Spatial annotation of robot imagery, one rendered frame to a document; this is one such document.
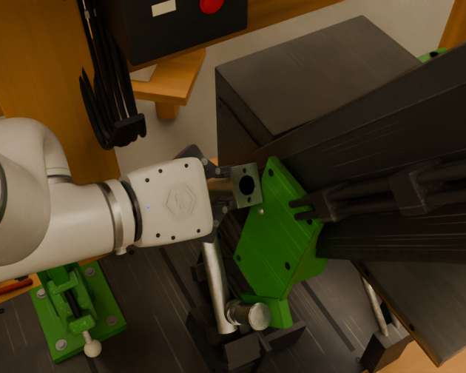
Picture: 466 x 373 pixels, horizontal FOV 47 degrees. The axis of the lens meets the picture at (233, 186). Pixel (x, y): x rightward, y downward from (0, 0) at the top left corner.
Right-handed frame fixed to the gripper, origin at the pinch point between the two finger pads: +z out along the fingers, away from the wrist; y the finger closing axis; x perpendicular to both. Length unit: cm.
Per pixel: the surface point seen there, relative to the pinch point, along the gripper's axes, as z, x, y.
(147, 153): 57, 165, 5
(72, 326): -19.6, 22.7, -18.0
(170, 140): 69, 164, 9
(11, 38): -22.0, 10.8, 23.9
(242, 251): 2.9, 5.5, -10.3
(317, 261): 8.5, -4.7, -12.3
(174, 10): -5.4, -2.8, 22.8
